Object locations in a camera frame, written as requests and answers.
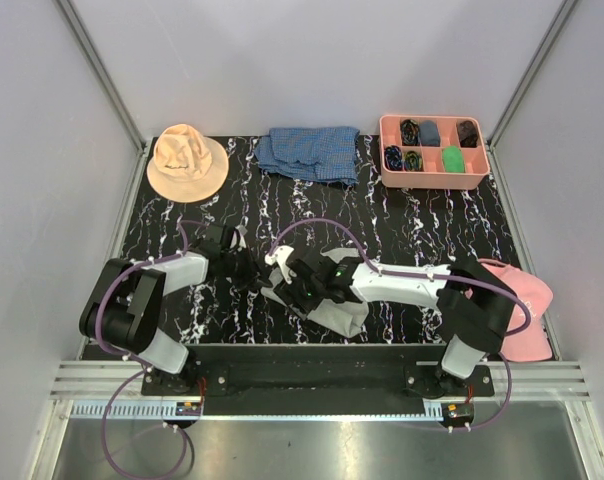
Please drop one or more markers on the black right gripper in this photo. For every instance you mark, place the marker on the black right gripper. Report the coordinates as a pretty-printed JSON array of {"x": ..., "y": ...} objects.
[{"x": 288, "y": 292}]

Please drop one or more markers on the pink compartment tray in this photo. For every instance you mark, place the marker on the pink compartment tray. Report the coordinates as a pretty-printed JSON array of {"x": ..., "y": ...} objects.
[{"x": 433, "y": 176}]

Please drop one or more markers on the dark brown rolled sock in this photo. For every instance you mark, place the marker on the dark brown rolled sock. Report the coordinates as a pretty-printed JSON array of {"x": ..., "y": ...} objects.
[{"x": 468, "y": 134}]

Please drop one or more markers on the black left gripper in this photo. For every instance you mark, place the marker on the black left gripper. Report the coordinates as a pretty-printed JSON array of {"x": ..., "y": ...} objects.
[{"x": 252, "y": 279}]

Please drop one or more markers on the pink baseball cap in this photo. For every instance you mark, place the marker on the pink baseball cap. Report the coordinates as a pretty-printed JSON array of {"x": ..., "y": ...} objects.
[{"x": 531, "y": 344}]

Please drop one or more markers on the green rolled sock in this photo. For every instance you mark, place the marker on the green rolled sock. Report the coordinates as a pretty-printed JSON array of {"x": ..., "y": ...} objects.
[{"x": 453, "y": 160}]

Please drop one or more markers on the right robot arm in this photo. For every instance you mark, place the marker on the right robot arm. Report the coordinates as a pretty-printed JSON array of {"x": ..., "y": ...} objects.
[{"x": 475, "y": 306}]

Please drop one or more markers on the grey cloth napkin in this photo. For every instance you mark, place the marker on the grey cloth napkin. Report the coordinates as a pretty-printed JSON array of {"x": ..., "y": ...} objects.
[{"x": 343, "y": 312}]

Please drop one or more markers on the yellow patterned rolled sock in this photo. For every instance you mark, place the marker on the yellow patterned rolled sock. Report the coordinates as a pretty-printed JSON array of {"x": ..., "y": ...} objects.
[{"x": 413, "y": 161}]

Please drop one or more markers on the orange bucket hat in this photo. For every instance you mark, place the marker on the orange bucket hat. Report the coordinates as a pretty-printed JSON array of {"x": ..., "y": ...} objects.
[{"x": 187, "y": 166}]

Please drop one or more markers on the aluminium front rail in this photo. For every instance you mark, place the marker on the aluminium front rail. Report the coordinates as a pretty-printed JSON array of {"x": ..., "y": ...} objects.
[{"x": 94, "y": 388}]

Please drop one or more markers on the blue grey rolled sock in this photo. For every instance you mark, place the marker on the blue grey rolled sock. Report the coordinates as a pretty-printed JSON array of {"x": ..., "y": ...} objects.
[{"x": 429, "y": 134}]

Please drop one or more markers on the black patterned sock top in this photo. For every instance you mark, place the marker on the black patterned sock top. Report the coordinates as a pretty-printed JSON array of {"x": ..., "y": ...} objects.
[{"x": 410, "y": 132}]

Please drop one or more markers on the blue checkered cloth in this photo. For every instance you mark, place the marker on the blue checkered cloth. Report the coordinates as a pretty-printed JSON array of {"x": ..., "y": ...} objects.
[{"x": 323, "y": 155}]

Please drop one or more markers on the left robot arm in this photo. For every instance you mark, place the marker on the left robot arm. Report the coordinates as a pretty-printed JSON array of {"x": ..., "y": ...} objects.
[{"x": 123, "y": 310}]

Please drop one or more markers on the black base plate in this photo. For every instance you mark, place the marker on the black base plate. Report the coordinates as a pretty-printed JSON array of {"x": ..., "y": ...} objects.
[{"x": 226, "y": 369}]

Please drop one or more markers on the blue dotted rolled sock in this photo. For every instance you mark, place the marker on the blue dotted rolled sock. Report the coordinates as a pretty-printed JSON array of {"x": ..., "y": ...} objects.
[{"x": 393, "y": 158}]

